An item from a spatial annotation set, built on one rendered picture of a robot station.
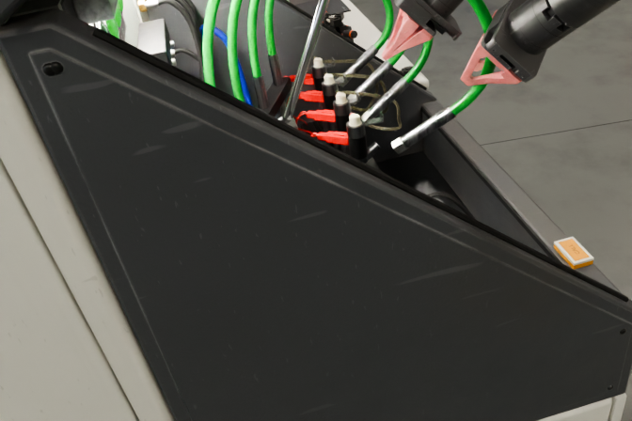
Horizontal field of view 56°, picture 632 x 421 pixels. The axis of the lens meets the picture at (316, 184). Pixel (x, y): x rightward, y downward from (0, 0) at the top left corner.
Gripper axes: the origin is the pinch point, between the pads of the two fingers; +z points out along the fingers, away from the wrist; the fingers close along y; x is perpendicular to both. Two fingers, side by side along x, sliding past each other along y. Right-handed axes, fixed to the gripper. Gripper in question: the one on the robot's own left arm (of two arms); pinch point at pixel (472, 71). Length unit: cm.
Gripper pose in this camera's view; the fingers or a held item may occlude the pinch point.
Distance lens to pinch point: 78.7
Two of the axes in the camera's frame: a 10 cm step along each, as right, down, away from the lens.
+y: -4.5, 7.2, -5.3
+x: 7.7, 6.1, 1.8
